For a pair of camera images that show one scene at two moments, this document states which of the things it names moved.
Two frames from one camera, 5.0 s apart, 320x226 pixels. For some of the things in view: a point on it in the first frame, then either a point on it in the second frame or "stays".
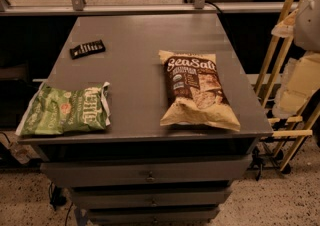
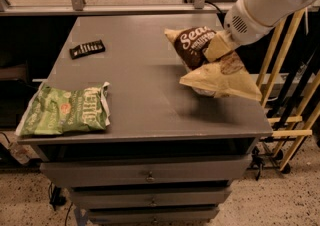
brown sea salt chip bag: x=196 y=92 -> x=228 y=76
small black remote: x=87 y=48 stays
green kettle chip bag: x=54 y=111 stays
